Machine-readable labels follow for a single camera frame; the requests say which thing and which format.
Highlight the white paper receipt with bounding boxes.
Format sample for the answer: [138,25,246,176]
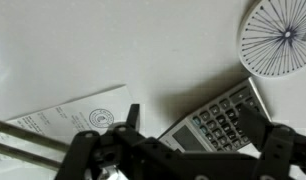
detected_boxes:
[0,84,136,162]

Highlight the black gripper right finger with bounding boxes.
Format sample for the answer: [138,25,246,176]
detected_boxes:
[237,103,277,152]

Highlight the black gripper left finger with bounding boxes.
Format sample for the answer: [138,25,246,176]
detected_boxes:
[126,103,141,132]

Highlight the grey calculator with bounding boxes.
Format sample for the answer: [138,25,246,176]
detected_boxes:
[157,77,273,154]

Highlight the round white radial-print coaster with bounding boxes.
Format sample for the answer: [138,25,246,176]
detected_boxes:
[237,0,306,79]

